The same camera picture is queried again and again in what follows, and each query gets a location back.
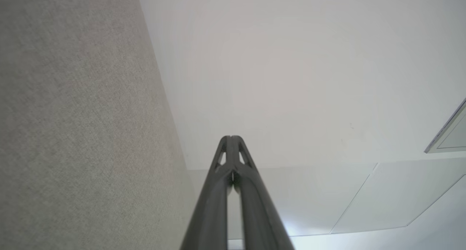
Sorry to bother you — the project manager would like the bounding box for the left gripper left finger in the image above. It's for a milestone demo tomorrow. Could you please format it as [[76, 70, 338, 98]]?
[[180, 135, 234, 250]]

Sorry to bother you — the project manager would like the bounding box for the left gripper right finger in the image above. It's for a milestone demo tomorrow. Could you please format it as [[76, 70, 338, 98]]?
[[231, 135, 296, 250]]

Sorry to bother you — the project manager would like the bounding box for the white framed wall panel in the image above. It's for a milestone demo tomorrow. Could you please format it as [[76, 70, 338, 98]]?
[[424, 97, 466, 154]]

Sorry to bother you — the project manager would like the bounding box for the grey fabric sofa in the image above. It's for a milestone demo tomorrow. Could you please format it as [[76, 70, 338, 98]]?
[[0, 0, 198, 250]]

